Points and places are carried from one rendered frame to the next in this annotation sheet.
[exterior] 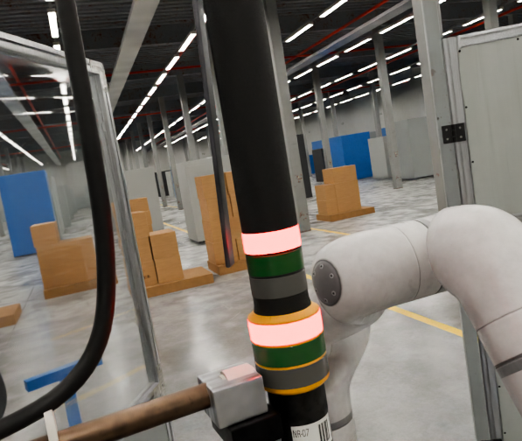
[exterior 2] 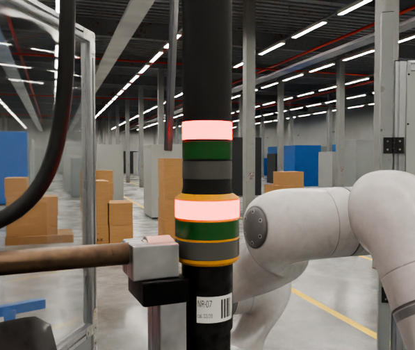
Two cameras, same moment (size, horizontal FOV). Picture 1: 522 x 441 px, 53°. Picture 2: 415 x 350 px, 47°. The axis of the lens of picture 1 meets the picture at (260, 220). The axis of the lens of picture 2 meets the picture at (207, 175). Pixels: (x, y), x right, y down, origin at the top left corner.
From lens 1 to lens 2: 0.07 m
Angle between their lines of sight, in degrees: 4
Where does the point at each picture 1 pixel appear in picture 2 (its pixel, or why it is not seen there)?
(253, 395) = (167, 258)
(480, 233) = (395, 191)
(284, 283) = (211, 167)
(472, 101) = (414, 119)
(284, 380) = (197, 251)
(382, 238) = (311, 195)
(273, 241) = (207, 129)
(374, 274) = (298, 223)
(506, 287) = (411, 239)
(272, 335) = (193, 210)
